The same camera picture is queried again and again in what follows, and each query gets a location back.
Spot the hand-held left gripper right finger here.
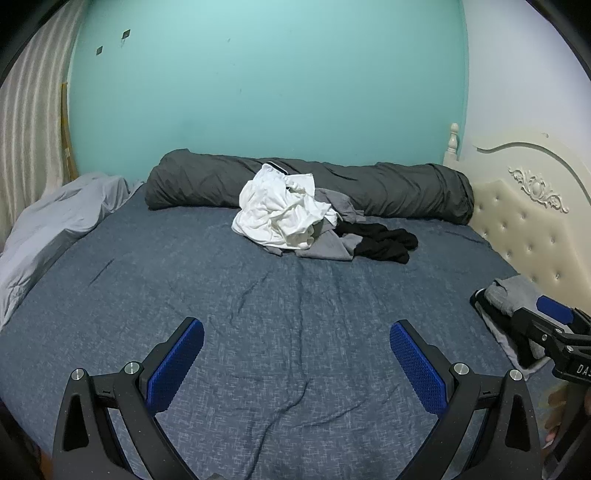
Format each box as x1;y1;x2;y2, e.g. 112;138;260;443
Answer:
389;320;541;480

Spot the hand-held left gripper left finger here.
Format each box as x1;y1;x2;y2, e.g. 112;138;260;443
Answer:
53;318;205;480

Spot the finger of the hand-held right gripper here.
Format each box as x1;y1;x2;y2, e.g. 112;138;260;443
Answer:
536;295;591;333
510;307;578;367

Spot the white long-sleeve shirt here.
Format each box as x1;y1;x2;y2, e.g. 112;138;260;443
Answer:
232;178;340;251

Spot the folded light grey garment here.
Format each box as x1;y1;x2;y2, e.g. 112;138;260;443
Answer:
479;307;552;370

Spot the folded grey sweater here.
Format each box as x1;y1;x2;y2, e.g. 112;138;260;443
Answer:
484;274;542;317

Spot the cream tufted headboard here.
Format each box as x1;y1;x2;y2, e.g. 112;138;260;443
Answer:
442;122;591;326

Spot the blue patterned bed sheet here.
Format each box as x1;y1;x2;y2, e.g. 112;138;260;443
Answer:
0;190;557;480

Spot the crumpled black garment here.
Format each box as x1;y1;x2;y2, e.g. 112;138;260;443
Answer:
335;223;419;265

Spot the crumpled grey garment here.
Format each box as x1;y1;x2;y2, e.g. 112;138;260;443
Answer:
263;187;366;262

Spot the dark grey rolled duvet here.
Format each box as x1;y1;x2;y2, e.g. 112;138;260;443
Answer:
144;148;475;226

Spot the light grey blanket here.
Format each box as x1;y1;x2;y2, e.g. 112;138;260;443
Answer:
0;173;145;329

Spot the cream striped curtain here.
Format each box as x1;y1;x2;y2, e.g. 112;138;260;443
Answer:
0;0;88;259

